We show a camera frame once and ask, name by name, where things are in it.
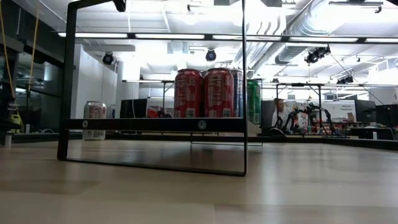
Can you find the silver red soda can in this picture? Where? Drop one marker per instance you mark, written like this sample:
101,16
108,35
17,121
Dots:
94,110

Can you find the black computer monitor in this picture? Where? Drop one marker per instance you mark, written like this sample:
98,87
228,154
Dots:
133,108
365,110
387,115

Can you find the white wall sign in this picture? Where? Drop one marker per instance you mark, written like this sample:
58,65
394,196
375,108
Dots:
345,109

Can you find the linear ceiling light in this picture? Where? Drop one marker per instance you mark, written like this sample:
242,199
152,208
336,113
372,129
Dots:
168,36

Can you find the wooden shelf black metal frame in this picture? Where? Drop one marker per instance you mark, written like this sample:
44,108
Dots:
140,124

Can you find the green soda can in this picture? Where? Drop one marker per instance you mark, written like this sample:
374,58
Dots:
254,101

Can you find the white cup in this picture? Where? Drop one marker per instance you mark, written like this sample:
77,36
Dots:
7,140

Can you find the black aluminium table frame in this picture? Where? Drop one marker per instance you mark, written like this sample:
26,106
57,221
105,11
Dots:
357,141

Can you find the person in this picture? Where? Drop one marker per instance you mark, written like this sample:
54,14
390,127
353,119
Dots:
281,113

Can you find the black round ceiling lamp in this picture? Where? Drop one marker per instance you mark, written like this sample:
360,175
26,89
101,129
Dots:
108,58
211,55

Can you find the black track spotlights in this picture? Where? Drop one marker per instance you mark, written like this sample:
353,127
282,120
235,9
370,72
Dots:
317,54
345,80

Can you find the yellow green jug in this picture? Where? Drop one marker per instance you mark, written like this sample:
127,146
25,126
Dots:
16,122

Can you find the silver ventilation duct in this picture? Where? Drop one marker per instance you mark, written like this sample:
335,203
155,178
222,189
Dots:
289,53

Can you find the background black robot arm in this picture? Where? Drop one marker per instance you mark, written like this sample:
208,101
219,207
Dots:
311,108

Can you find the dark office chair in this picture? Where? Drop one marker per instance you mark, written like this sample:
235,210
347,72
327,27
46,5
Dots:
267,113

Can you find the silver can blue tab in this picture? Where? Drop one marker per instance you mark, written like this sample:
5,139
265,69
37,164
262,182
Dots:
237,93

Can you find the red box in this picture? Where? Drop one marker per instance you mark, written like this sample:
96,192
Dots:
152,112

